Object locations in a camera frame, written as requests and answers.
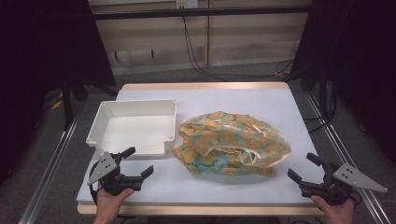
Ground black floor cable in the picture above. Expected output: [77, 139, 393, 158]
[274, 58, 296, 77]

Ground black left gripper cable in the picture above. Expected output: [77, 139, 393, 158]
[88, 161, 103, 205]

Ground black hanging wall cable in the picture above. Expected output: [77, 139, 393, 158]
[181, 16, 283, 79]

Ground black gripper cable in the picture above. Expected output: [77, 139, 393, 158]
[349, 190, 362, 208]
[88, 161, 103, 205]

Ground metal floor rail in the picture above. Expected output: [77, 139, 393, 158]
[305, 92, 391, 224]
[18, 113, 80, 224]

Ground black curtain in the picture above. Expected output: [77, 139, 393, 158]
[291, 0, 396, 163]
[0, 0, 117, 185]

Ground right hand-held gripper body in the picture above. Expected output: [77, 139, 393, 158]
[300, 161, 389, 206]

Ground person's right hand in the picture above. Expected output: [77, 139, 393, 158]
[310, 194, 356, 224]

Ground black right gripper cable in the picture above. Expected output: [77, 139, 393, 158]
[349, 190, 362, 208]

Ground white plastic box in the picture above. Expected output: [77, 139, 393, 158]
[86, 98, 178, 161]

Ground black horizontal bar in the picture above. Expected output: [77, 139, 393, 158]
[92, 5, 313, 21]

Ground person's left hand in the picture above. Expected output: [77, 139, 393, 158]
[92, 188, 135, 224]

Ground black metal stand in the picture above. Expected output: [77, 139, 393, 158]
[61, 76, 75, 131]
[318, 69, 332, 120]

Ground wooden table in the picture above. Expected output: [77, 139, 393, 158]
[77, 81, 325, 217]

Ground orange and teal patterned bag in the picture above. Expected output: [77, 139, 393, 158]
[171, 110, 292, 178]

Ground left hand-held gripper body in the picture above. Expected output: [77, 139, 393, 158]
[87, 151, 144, 197]

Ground white wall outlet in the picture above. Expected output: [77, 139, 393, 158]
[176, 0, 199, 9]

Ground pale table mat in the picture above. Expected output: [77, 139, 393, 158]
[76, 89, 325, 205]

